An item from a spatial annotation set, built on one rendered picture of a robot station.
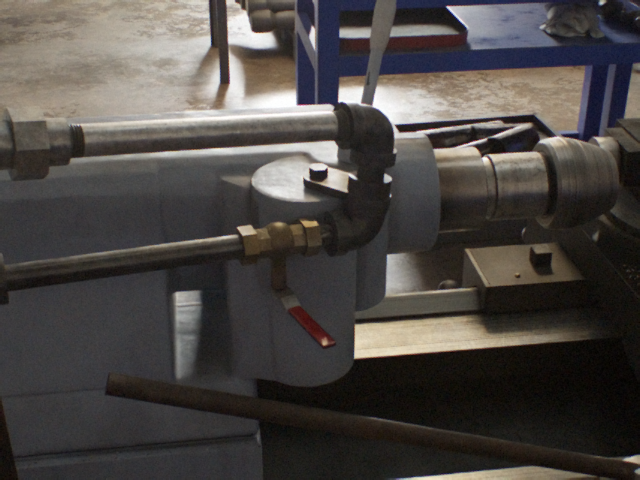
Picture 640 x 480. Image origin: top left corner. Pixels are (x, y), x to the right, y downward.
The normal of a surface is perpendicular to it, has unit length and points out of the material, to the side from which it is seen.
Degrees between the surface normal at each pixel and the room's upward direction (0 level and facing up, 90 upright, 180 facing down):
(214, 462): 90
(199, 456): 89
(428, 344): 0
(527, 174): 48
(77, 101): 0
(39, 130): 56
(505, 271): 0
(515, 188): 65
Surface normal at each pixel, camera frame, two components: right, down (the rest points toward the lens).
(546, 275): 0.00, -0.88
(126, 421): 0.12, 0.00
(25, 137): 0.44, -0.15
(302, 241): 0.37, 0.07
